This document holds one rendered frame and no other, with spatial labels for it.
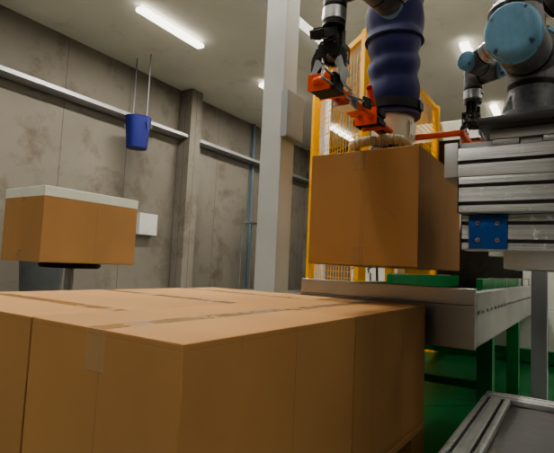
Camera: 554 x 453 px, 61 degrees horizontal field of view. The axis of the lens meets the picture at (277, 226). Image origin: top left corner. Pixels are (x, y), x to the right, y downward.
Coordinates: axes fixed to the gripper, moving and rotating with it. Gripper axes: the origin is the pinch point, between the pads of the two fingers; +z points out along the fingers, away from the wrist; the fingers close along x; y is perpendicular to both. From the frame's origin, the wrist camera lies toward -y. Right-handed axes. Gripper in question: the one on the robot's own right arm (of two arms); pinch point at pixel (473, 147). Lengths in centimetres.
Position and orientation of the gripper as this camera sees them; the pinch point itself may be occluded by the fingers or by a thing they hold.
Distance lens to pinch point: 221.6
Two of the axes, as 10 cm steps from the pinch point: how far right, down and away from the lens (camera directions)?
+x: 8.5, -0.1, -5.3
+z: -0.4, 10.0, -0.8
